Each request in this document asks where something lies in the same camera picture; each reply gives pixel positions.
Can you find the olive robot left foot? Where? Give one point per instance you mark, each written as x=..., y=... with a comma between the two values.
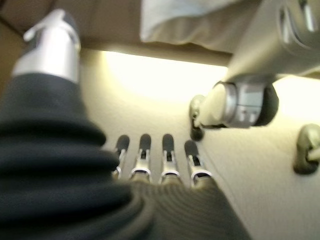
x=212, y=110

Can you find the white duvet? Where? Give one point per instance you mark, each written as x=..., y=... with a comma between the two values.
x=172, y=12

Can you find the olive robot foot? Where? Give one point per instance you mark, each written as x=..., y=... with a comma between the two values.
x=212, y=110
x=303, y=150

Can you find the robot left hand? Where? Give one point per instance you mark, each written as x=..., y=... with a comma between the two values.
x=62, y=175

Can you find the olive robot right foot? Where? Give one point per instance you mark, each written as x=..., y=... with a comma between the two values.
x=303, y=150

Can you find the silver robot left leg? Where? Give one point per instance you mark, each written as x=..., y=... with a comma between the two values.
x=262, y=45

